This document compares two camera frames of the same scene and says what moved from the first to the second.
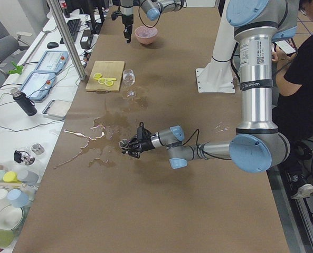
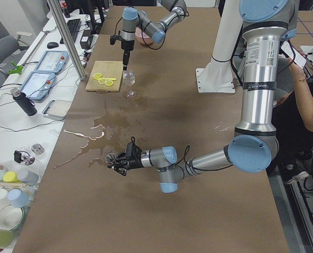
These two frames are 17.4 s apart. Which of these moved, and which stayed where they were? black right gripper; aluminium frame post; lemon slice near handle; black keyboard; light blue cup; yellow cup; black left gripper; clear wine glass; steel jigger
Moved: black left gripper; black right gripper; steel jigger
Stayed: aluminium frame post; black keyboard; yellow cup; light blue cup; clear wine glass; lemon slice near handle
